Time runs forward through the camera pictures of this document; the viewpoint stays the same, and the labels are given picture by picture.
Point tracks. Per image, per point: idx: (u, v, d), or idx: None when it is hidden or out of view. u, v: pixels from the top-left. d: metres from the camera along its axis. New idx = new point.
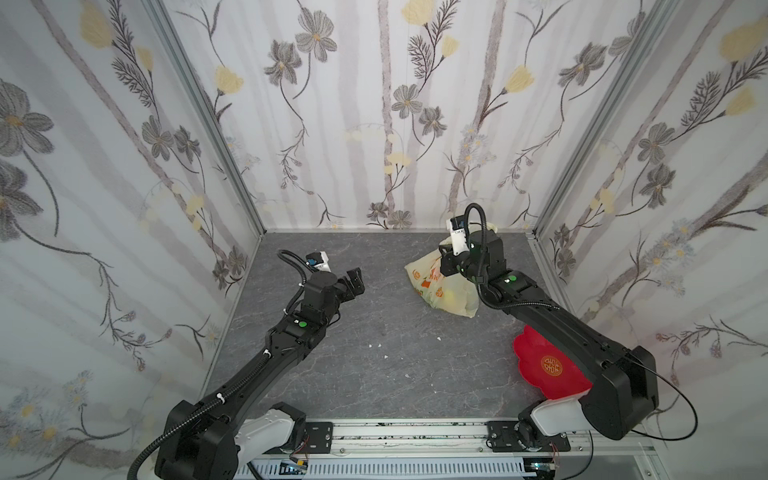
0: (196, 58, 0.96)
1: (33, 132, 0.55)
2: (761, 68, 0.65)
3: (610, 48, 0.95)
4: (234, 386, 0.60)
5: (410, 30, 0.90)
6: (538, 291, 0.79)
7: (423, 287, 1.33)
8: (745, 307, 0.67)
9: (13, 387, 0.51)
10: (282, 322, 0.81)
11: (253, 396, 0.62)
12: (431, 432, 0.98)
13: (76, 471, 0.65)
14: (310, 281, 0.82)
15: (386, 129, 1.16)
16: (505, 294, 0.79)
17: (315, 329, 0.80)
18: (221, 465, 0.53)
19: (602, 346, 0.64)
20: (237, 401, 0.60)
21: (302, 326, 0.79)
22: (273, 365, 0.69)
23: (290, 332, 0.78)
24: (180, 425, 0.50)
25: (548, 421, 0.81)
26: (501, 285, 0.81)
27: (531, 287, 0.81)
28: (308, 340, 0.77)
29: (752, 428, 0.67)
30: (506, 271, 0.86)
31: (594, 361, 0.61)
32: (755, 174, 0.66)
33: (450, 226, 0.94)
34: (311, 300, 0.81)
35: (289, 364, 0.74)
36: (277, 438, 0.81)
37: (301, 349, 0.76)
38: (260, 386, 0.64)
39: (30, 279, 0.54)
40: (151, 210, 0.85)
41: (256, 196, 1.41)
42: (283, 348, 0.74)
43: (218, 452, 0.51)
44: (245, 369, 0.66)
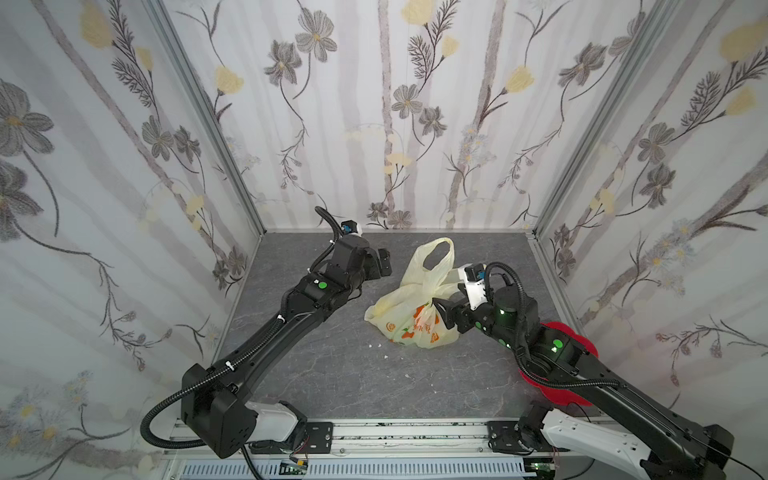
0: (197, 58, 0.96)
1: (33, 132, 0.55)
2: (761, 68, 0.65)
3: (610, 48, 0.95)
4: (242, 355, 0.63)
5: (410, 30, 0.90)
6: (592, 360, 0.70)
7: (407, 338, 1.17)
8: (745, 308, 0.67)
9: (13, 387, 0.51)
10: (303, 282, 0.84)
11: (262, 365, 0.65)
12: (431, 432, 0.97)
13: (77, 472, 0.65)
14: (342, 241, 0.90)
15: (386, 129, 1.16)
16: (553, 364, 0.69)
17: (334, 291, 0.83)
18: (234, 427, 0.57)
19: (685, 432, 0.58)
20: (247, 368, 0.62)
21: (321, 287, 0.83)
22: (286, 329, 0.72)
23: (309, 292, 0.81)
24: (191, 387, 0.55)
25: (560, 440, 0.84)
26: (546, 353, 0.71)
27: (581, 355, 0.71)
28: (327, 300, 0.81)
29: (752, 428, 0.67)
30: (542, 332, 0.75)
31: (686, 455, 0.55)
32: (755, 174, 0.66)
33: (465, 275, 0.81)
34: (339, 261, 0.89)
35: (309, 325, 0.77)
36: (278, 434, 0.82)
37: (320, 310, 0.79)
38: (270, 351, 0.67)
39: (30, 278, 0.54)
40: (151, 210, 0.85)
41: (256, 196, 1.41)
42: (298, 313, 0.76)
43: (226, 419, 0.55)
44: (259, 334, 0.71)
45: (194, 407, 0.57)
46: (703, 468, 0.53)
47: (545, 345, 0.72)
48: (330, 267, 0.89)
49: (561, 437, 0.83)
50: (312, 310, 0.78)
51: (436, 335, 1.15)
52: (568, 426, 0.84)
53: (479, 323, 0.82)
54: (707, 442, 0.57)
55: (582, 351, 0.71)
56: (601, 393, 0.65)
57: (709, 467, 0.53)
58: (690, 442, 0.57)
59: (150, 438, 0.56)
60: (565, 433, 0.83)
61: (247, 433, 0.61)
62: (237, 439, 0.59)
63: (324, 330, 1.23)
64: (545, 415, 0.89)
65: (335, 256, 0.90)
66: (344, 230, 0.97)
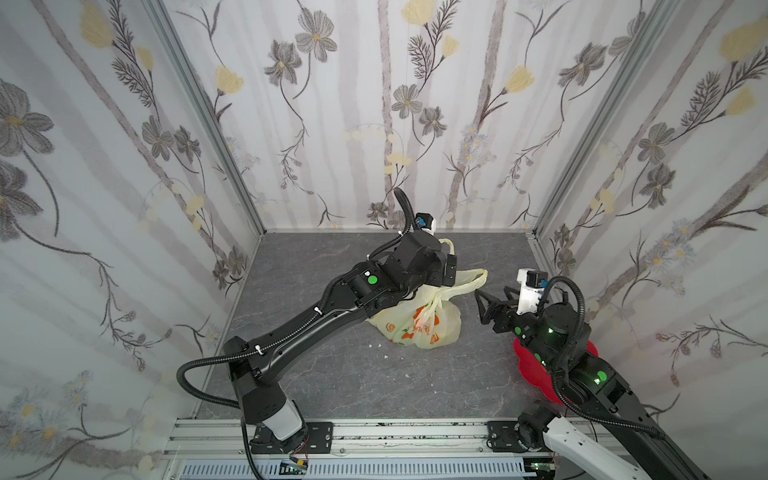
0: (197, 58, 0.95)
1: (33, 132, 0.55)
2: (761, 68, 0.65)
3: (610, 48, 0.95)
4: (272, 342, 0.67)
5: (410, 30, 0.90)
6: (634, 401, 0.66)
7: (406, 339, 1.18)
8: (745, 308, 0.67)
9: (13, 387, 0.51)
10: (355, 272, 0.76)
11: (289, 354, 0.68)
12: (431, 432, 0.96)
13: (76, 472, 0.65)
14: (413, 235, 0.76)
15: (386, 129, 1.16)
16: (591, 395, 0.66)
17: (385, 290, 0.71)
18: (258, 404, 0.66)
19: None
20: (274, 355, 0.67)
21: (371, 282, 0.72)
22: (317, 326, 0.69)
23: (358, 286, 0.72)
24: (225, 358, 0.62)
25: (561, 449, 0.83)
26: (586, 381, 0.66)
27: (624, 393, 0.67)
28: (373, 300, 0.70)
29: (752, 428, 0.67)
30: (587, 359, 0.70)
31: None
32: (755, 174, 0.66)
33: (523, 280, 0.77)
34: (402, 256, 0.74)
35: (354, 320, 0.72)
36: (279, 431, 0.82)
37: (362, 309, 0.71)
38: (298, 344, 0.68)
39: (29, 278, 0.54)
40: (151, 210, 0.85)
41: (256, 196, 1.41)
42: (337, 307, 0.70)
43: (246, 400, 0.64)
44: (295, 321, 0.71)
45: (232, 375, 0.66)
46: None
47: (587, 372, 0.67)
48: (390, 259, 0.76)
49: (564, 447, 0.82)
50: (353, 308, 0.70)
51: (437, 336, 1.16)
52: (574, 440, 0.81)
53: (519, 331, 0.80)
54: None
55: (626, 389, 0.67)
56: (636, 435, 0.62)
57: None
58: None
59: (184, 385, 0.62)
60: (568, 444, 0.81)
61: (274, 409, 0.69)
62: (266, 412, 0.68)
63: None
64: (550, 420, 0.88)
65: (400, 248, 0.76)
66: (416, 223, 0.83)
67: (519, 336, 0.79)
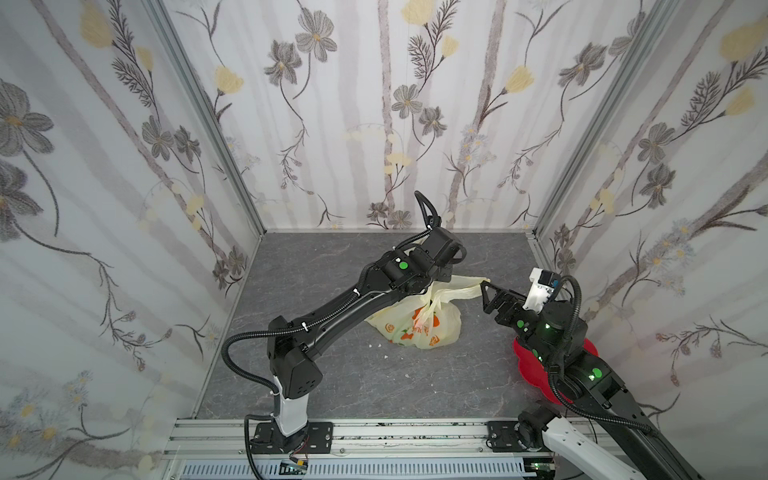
0: (197, 58, 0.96)
1: (33, 132, 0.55)
2: (761, 68, 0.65)
3: (611, 48, 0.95)
4: (317, 320, 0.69)
5: (410, 29, 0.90)
6: (628, 398, 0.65)
7: (405, 339, 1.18)
8: (745, 308, 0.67)
9: (13, 387, 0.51)
10: (386, 259, 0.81)
11: (333, 330, 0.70)
12: (431, 432, 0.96)
13: (76, 472, 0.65)
14: (438, 229, 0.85)
15: (386, 129, 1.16)
16: (585, 391, 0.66)
17: (416, 274, 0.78)
18: (301, 379, 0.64)
19: None
20: (318, 332, 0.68)
21: (402, 267, 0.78)
22: (357, 304, 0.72)
23: (390, 271, 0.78)
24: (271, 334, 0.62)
25: (562, 449, 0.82)
26: (581, 378, 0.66)
27: (619, 391, 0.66)
28: (405, 282, 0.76)
29: (752, 428, 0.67)
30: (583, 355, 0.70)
31: None
32: (755, 174, 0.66)
33: (536, 275, 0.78)
34: (430, 247, 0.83)
35: (384, 302, 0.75)
36: (285, 426, 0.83)
37: (395, 291, 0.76)
38: (340, 321, 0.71)
39: (30, 278, 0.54)
40: (151, 210, 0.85)
41: (256, 196, 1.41)
42: (373, 290, 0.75)
43: (294, 372, 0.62)
44: (336, 301, 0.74)
45: (275, 349, 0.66)
46: None
47: (582, 369, 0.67)
48: (418, 250, 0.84)
49: (562, 446, 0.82)
50: (388, 289, 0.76)
51: (436, 338, 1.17)
52: (573, 440, 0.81)
53: (523, 324, 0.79)
54: None
55: (621, 387, 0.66)
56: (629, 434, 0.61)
57: None
58: None
59: (226, 362, 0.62)
60: (567, 444, 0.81)
61: (312, 385, 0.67)
62: (304, 388, 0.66)
63: None
64: (551, 420, 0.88)
65: (428, 241, 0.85)
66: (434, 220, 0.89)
67: (521, 330, 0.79)
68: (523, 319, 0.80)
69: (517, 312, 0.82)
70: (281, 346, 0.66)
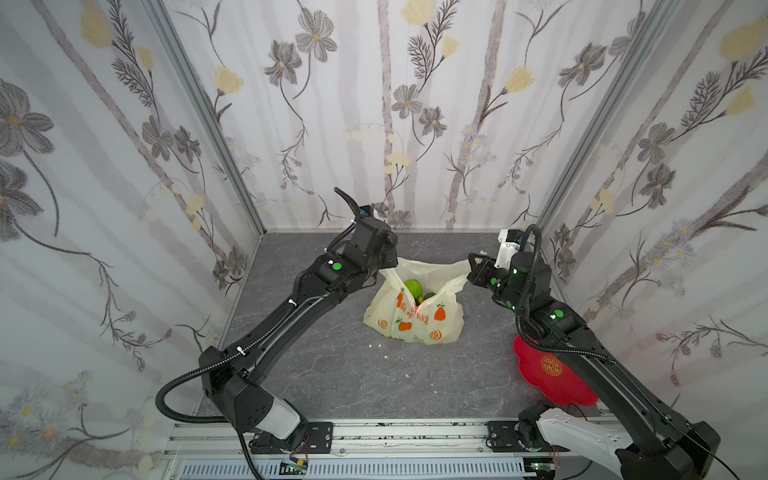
0: (196, 58, 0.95)
1: (33, 132, 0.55)
2: (761, 68, 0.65)
3: (611, 48, 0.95)
4: (254, 340, 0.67)
5: (410, 30, 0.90)
6: (588, 335, 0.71)
7: (404, 331, 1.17)
8: (745, 308, 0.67)
9: (13, 386, 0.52)
10: (318, 263, 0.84)
11: (274, 349, 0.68)
12: (431, 432, 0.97)
13: (76, 472, 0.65)
14: (363, 222, 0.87)
15: (386, 129, 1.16)
16: (548, 330, 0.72)
17: (349, 273, 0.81)
18: (249, 409, 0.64)
19: (662, 415, 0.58)
20: (258, 352, 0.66)
21: (336, 268, 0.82)
22: (296, 315, 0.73)
23: (324, 274, 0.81)
24: (205, 368, 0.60)
25: (555, 434, 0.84)
26: (544, 318, 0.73)
27: (580, 328, 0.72)
28: (341, 283, 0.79)
29: (752, 428, 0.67)
30: (549, 302, 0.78)
31: (655, 435, 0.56)
32: (755, 174, 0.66)
33: None
34: (359, 242, 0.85)
35: (325, 305, 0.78)
36: (278, 430, 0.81)
37: (332, 293, 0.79)
38: (280, 336, 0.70)
39: (30, 278, 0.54)
40: (151, 210, 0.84)
41: (256, 196, 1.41)
42: (310, 296, 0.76)
43: (238, 404, 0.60)
44: (271, 318, 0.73)
45: (212, 383, 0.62)
46: (668, 449, 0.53)
47: (547, 311, 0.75)
48: (348, 249, 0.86)
49: (553, 430, 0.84)
50: (325, 293, 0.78)
51: (438, 332, 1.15)
52: (561, 419, 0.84)
53: (495, 281, 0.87)
54: (683, 430, 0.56)
55: (581, 326, 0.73)
56: (587, 363, 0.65)
57: (675, 449, 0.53)
58: (664, 426, 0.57)
59: (162, 407, 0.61)
60: (556, 425, 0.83)
61: (262, 412, 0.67)
62: (253, 417, 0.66)
63: (324, 330, 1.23)
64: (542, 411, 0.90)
65: (355, 236, 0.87)
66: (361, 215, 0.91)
67: (494, 286, 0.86)
68: (496, 277, 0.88)
69: (490, 271, 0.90)
70: (218, 378, 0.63)
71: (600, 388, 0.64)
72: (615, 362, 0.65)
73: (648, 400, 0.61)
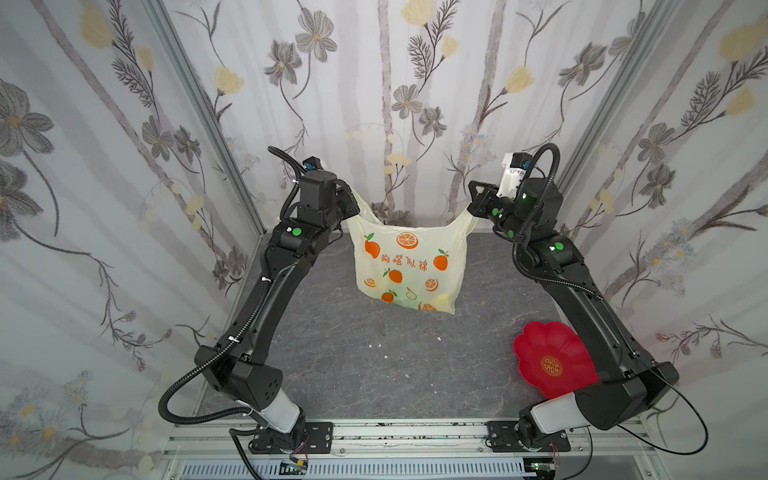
0: (196, 58, 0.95)
1: (33, 132, 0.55)
2: (761, 68, 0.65)
3: (611, 48, 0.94)
4: (242, 325, 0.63)
5: (410, 30, 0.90)
6: (582, 270, 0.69)
7: (394, 281, 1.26)
8: (745, 308, 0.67)
9: (13, 387, 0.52)
10: (276, 234, 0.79)
11: (266, 325, 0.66)
12: (431, 432, 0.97)
13: (76, 472, 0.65)
14: (304, 179, 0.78)
15: (386, 129, 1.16)
16: (543, 260, 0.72)
17: (313, 234, 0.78)
18: (264, 385, 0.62)
19: (632, 352, 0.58)
20: (251, 335, 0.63)
21: (297, 234, 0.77)
22: (275, 287, 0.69)
23: (288, 243, 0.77)
24: (205, 365, 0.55)
25: (545, 417, 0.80)
26: (542, 249, 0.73)
27: (575, 262, 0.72)
28: (308, 246, 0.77)
29: (752, 428, 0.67)
30: (551, 234, 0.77)
31: (618, 367, 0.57)
32: (755, 174, 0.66)
33: (507, 163, 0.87)
34: (309, 200, 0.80)
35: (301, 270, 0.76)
36: (280, 423, 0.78)
37: (303, 258, 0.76)
38: (266, 312, 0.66)
39: (30, 278, 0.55)
40: (151, 210, 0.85)
41: (256, 196, 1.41)
42: (282, 268, 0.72)
43: (251, 385, 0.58)
44: (250, 298, 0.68)
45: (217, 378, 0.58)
46: (629, 379, 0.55)
47: (546, 243, 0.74)
48: (300, 209, 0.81)
49: (543, 411, 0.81)
50: (295, 261, 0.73)
51: (434, 285, 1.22)
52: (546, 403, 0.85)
53: (498, 211, 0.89)
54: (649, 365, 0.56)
55: (577, 259, 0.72)
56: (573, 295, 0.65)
57: (634, 379, 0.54)
58: (632, 360, 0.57)
59: (172, 420, 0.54)
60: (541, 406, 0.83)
61: (276, 384, 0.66)
62: (270, 391, 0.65)
63: (324, 330, 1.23)
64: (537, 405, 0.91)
65: (303, 194, 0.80)
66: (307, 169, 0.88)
67: (496, 217, 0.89)
68: (499, 208, 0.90)
69: (492, 201, 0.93)
70: (222, 371, 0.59)
71: (580, 320, 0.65)
72: (602, 299, 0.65)
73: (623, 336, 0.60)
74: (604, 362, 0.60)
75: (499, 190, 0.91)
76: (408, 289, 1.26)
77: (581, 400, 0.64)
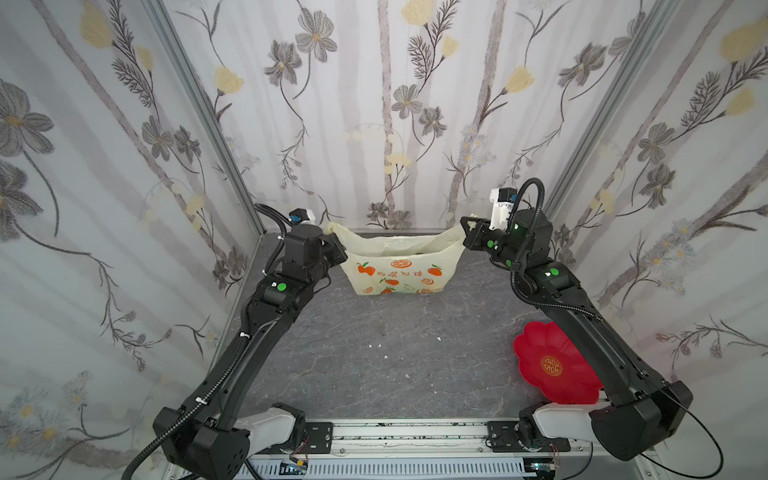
0: (197, 58, 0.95)
1: (33, 132, 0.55)
2: (761, 68, 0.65)
3: (610, 48, 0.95)
4: (212, 386, 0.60)
5: (410, 30, 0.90)
6: (580, 293, 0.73)
7: (392, 284, 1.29)
8: (745, 308, 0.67)
9: (13, 387, 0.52)
10: (260, 288, 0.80)
11: (238, 387, 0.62)
12: (431, 432, 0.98)
13: (76, 472, 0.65)
14: (290, 235, 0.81)
15: (386, 129, 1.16)
16: (540, 286, 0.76)
17: (297, 290, 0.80)
18: (229, 455, 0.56)
19: (640, 372, 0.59)
20: (221, 396, 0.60)
21: (281, 289, 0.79)
22: (253, 345, 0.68)
23: (272, 298, 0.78)
24: (167, 432, 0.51)
25: (548, 422, 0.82)
26: (539, 275, 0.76)
27: (573, 286, 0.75)
28: (290, 302, 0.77)
29: (753, 428, 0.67)
30: (548, 261, 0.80)
31: (628, 388, 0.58)
32: (755, 174, 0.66)
33: (495, 198, 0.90)
34: (294, 256, 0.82)
35: (280, 328, 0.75)
36: (277, 437, 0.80)
37: (285, 314, 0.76)
38: (240, 371, 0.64)
39: (29, 278, 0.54)
40: (151, 210, 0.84)
41: (256, 196, 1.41)
42: (263, 324, 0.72)
43: (215, 454, 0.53)
44: (224, 359, 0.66)
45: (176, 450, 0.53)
46: (639, 401, 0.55)
47: (542, 270, 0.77)
48: (286, 264, 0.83)
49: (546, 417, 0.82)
50: (277, 316, 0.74)
51: (431, 282, 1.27)
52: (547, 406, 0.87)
53: (494, 242, 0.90)
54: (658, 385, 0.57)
55: (575, 284, 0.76)
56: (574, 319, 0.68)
57: (644, 400, 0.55)
58: (640, 381, 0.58)
59: None
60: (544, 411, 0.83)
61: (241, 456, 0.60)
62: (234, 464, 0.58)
63: (324, 330, 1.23)
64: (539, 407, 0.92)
65: (288, 249, 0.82)
66: (293, 221, 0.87)
67: (492, 248, 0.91)
68: (493, 240, 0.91)
69: (486, 233, 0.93)
70: (182, 439, 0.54)
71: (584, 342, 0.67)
72: (602, 320, 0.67)
73: (628, 355, 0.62)
74: (613, 386, 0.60)
75: (491, 222, 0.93)
76: (407, 286, 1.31)
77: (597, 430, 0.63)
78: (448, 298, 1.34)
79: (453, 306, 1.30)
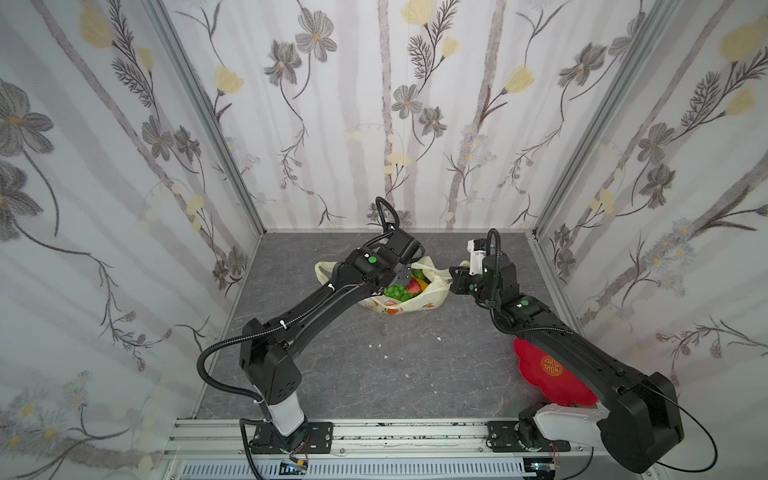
0: (197, 58, 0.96)
1: (33, 132, 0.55)
2: (761, 68, 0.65)
3: (610, 48, 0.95)
4: (295, 316, 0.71)
5: (410, 30, 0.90)
6: (550, 315, 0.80)
7: None
8: (745, 307, 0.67)
9: (13, 387, 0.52)
10: (354, 254, 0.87)
11: (312, 327, 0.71)
12: (431, 432, 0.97)
13: (76, 472, 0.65)
14: (398, 230, 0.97)
15: (386, 129, 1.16)
16: (517, 318, 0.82)
17: (383, 268, 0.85)
18: (282, 380, 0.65)
19: (617, 370, 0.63)
20: (297, 328, 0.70)
21: (372, 261, 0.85)
22: (334, 298, 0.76)
23: (360, 265, 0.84)
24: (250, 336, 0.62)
25: (548, 423, 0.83)
26: (514, 308, 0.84)
27: (543, 311, 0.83)
28: (376, 276, 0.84)
29: (752, 428, 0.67)
30: (519, 294, 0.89)
31: (609, 385, 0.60)
32: (755, 174, 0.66)
33: (472, 248, 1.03)
34: (395, 246, 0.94)
35: (355, 297, 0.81)
36: (283, 425, 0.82)
37: (368, 283, 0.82)
38: (318, 316, 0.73)
39: (30, 279, 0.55)
40: (151, 210, 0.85)
41: (256, 196, 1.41)
42: (346, 284, 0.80)
43: (276, 372, 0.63)
44: (312, 299, 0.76)
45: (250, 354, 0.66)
46: (621, 394, 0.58)
47: (515, 303, 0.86)
48: (384, 247, 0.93)
49: (547, 423, 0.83)
50: (360, 283, 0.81)
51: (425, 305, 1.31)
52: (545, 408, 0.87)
53: (473, 285, 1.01)
54: (636, 380, 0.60)
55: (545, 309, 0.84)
56: (548, 336, 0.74)
57: (627, 393, 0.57)
58: (619, 378, 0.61)
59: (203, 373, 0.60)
60: (544, 417, 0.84)
61: (291, 388, 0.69)
62: (284, 391, 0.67)
63: (324, 330, 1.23)
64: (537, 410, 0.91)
65: (392, 240, 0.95)
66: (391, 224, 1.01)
67: (473, 290, 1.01)
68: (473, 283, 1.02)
69: (466, 279, 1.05)
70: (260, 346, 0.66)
71: (563, 355, 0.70)
72: (573, 333, 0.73)
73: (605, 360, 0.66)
74: (599, 390, 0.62)
75: (470, 271, 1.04)
76: None
77: (609, 445, 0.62)
78: (448, 298, 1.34)
79: (454, 306, 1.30)
